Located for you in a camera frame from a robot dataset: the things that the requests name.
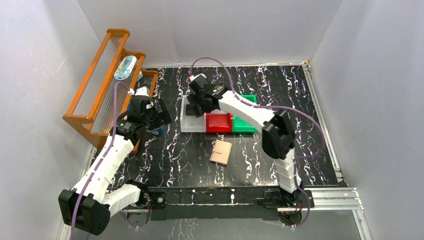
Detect white plastic bin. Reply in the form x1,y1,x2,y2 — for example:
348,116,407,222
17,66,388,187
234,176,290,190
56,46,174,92
179,95,207,133

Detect red plastic bin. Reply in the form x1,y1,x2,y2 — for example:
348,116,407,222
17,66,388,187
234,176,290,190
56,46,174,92
206,113,233,133

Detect green plastic bin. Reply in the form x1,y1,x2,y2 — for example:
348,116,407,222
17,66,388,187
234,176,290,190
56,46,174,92
232,94,257,133

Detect beige leather card holder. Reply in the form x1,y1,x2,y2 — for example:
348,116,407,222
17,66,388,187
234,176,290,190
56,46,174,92
210,140,232,166

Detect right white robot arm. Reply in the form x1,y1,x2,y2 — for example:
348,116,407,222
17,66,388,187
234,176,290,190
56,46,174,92
187,74,302,207

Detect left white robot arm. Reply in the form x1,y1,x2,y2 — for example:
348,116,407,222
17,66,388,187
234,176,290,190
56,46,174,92
58,86,172,237

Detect blue white round tin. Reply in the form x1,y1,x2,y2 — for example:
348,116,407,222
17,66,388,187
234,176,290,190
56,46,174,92
149,123,164,136

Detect wooden three-tier shelf rack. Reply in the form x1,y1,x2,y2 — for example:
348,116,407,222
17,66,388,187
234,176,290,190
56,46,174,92
62,28,159,150

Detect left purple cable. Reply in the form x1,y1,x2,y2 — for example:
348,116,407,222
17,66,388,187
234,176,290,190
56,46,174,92
67,81,137,240

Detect purple cable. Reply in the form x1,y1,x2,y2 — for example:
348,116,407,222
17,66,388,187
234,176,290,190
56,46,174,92
189,56,327,229
67,81,137,240

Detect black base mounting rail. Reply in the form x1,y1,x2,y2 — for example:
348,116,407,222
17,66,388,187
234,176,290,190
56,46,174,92
148,186,315,224

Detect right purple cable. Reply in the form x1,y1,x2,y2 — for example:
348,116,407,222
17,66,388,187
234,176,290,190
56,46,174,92
189,56,327,229

